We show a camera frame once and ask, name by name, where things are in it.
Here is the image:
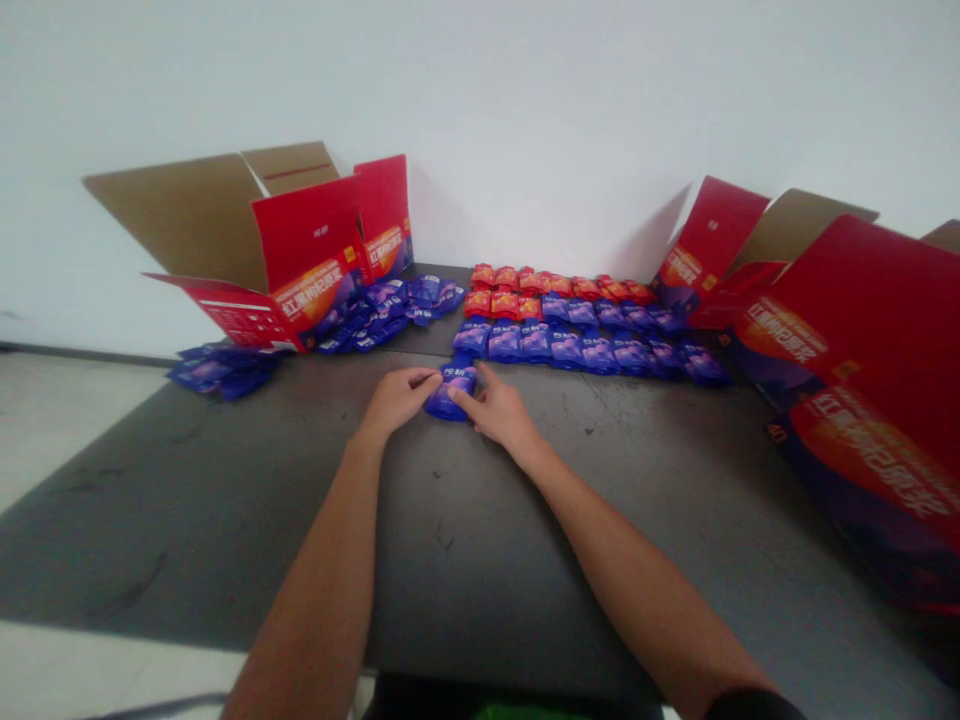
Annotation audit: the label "person's left hand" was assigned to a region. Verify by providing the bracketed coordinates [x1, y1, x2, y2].
[357, 366, 445, 445]

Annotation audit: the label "person's right hand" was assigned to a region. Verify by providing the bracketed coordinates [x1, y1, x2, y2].
[448, 362, 547, 452]

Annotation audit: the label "blue spouted drink sachet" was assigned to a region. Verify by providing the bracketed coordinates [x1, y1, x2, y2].
[423, 358, 483, 423]

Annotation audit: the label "pile of blue pouches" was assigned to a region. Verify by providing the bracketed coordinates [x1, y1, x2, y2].
[164, 340, 286, 403]
[311, 273, 469, 356]

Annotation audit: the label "rows of blue pouches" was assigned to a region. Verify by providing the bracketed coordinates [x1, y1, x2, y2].
[451, 295, 733, 390]

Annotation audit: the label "rows of red pouches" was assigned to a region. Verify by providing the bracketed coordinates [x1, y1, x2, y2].
[462, 262, 661, 321]

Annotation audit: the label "open red cardboard carton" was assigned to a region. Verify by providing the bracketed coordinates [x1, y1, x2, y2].
[82, 140, 416, 355]
[650, 175, 881, 332]

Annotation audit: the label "person's body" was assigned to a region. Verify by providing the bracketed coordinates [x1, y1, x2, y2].
[367, 671, 669, 720]

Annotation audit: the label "large red and purple carton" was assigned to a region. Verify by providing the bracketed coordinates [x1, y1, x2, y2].
[718, 214, 960, 618]

